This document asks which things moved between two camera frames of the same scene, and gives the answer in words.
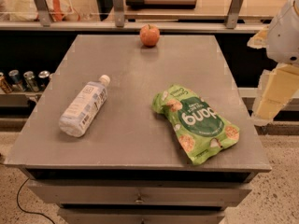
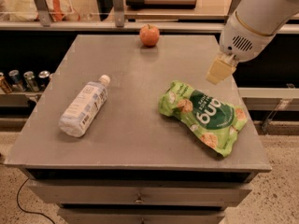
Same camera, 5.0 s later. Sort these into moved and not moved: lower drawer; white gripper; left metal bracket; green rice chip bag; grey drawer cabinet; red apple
Moved: green rice chip bag; white gripper
Not moved: lower drawer; red apple; grey drawer cabinet; left metal bracket
